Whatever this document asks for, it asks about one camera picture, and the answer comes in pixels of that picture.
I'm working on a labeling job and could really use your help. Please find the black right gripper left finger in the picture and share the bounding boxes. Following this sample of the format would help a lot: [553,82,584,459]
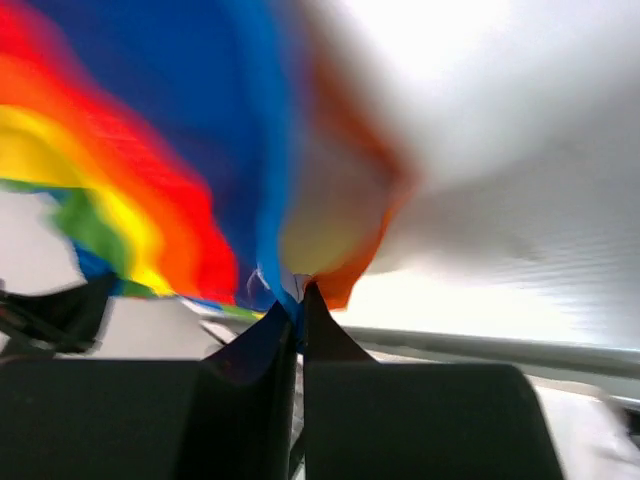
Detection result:
[1,306,296,479]

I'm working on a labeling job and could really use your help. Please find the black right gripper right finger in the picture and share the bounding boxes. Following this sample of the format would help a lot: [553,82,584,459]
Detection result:
[303,285,563,480]

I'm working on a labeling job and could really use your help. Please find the rainbow striped shorts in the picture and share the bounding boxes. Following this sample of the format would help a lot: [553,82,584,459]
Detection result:
[1,1,413,318]

